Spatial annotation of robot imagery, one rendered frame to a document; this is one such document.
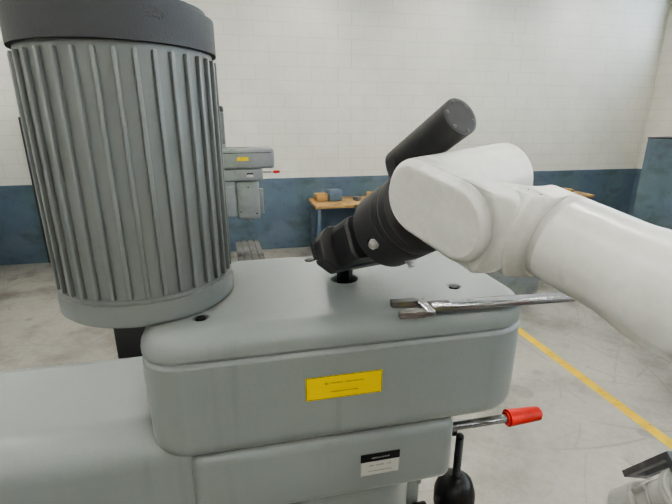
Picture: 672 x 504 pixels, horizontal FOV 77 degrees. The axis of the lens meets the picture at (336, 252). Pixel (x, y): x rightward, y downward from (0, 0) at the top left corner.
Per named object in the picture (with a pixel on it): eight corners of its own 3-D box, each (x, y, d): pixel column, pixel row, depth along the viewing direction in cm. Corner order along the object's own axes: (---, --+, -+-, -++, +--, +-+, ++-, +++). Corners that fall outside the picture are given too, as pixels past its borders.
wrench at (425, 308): (573, 291, 54) (574, 285, 54) (596, 304, 51) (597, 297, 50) (390, 305, 50) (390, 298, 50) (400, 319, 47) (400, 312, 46)
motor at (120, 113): (234, 263, 65) (217, 32, 56) (232, 320, 47) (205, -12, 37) (92, 272, 61) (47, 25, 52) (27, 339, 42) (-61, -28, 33)
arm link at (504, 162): (463, 243, 47) (550, 207, 37) (387, 267, 42) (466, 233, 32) (427, 151, 49) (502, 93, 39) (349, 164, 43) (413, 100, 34)
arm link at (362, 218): (322, 294, 51) (370, 273, 41) (303, 220, 53) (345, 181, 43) (404, 277, 57) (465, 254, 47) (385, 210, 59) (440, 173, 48)
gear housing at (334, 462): (392, 378, 81) (394, 331, 78) (452, 480, 58) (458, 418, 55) (209, 402, 74) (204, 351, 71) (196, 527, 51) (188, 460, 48)
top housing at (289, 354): (440, 324, 80) (447, 243, 76) (528, 413, 56) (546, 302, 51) (180, 351, 71) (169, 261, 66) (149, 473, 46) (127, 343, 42)
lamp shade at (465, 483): (482, 505, 76) (485, 478, 75) (456, 526, 72) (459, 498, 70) (450, 479, 82) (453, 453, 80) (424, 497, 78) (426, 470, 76)
